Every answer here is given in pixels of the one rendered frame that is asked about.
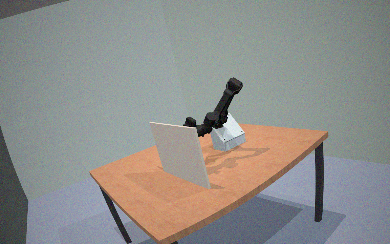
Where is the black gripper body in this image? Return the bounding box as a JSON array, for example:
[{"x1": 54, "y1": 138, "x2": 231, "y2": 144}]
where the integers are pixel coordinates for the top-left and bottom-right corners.
[{"x1": 186, "y1": 117, "x2": 205, "y2": 137}]

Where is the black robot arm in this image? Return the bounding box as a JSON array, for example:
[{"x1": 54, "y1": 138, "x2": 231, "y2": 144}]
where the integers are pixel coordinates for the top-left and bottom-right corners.
[{"x1": 202, "y1": 77, "x2": 243, "y2": 134}]

